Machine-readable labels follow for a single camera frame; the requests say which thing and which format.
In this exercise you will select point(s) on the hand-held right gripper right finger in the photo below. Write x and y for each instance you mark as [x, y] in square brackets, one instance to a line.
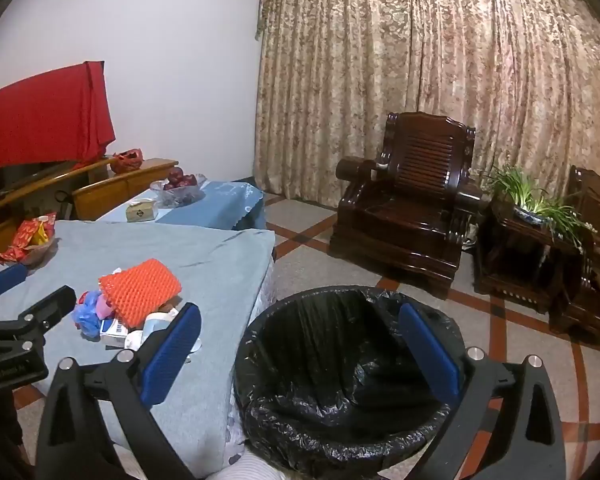
[430, 355]

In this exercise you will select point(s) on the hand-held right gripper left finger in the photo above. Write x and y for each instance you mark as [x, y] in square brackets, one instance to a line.
[172, 355]

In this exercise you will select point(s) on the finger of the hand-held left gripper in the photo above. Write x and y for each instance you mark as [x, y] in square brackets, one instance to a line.
[5, 280]
[45, 307]

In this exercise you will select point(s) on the blue plastic bag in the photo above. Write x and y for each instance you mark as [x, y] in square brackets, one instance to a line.
[87, 317]

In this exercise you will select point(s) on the white box with blue label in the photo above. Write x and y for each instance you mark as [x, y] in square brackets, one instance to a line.
[112, 331]

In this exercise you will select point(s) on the orange plastic bag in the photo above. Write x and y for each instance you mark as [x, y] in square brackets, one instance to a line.
[140, 285]

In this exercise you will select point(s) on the trash bin with black bag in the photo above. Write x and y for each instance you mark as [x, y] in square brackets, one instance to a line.
[330, 350]

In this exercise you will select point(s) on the red snack packets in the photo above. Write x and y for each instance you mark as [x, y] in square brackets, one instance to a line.
[22, 237]

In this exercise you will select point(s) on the yellow snack packet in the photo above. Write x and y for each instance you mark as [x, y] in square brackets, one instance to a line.
[40, 234]

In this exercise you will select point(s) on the wooden television cabinet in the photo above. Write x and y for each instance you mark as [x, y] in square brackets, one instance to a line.
[110, 195]

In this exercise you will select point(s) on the dark wooden side table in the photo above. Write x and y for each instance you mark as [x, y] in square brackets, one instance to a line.
[520, 255]

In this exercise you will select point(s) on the beige tissue box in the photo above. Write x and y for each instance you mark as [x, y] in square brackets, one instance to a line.
[141, 211]

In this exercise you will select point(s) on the person's striped clothing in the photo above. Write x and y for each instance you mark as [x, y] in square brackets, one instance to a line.
[257, 470]

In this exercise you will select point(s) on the blue patterned tablecloth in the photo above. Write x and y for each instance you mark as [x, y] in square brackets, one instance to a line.
[215, 210]

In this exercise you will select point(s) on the dark wooden armchair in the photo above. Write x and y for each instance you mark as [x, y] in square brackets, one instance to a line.
[595, 305]
[410, 200]

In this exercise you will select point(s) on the glass fruit bowl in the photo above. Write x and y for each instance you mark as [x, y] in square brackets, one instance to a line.
[180, 196]

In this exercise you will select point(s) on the red cloth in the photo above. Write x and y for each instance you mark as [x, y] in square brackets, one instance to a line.
[40, 120]

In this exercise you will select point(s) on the red apple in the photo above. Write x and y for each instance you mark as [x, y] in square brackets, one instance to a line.
[190, 180]
[176, 174]

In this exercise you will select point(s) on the potted green plant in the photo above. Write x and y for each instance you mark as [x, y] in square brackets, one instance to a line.
[535, 207]

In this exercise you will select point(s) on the beige floral curtain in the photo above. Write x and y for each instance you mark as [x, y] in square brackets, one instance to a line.
[380, 60]

